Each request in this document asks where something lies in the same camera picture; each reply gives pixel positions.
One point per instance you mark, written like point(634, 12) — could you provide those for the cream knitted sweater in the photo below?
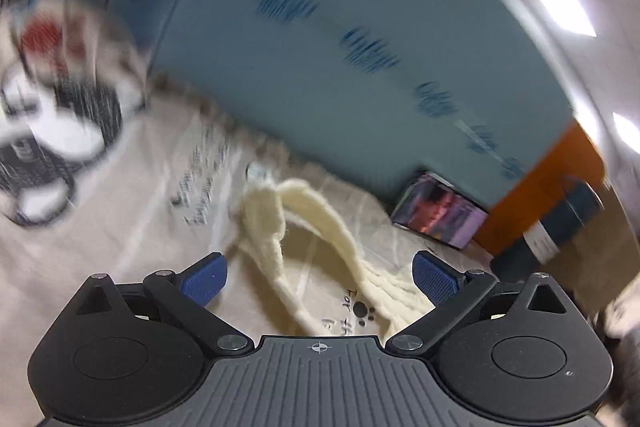
point(314, 266)

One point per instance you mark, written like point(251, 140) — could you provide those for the dark blue vacuum bottle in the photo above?
point(542, 241)

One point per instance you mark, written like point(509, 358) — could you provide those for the grey-blue cardboard box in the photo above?
point(371, 89)

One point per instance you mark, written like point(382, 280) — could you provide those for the orange cardboard box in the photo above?
point(574, 157)

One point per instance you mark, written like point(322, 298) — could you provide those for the cartoon print bed sheet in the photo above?
point(106, 170)

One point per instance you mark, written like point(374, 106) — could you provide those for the large brown cardboard box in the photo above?
point(602, 259)

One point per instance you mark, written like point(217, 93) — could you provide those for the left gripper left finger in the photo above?
point(182, 299)

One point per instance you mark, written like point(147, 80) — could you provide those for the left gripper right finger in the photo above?
point(456, 297)

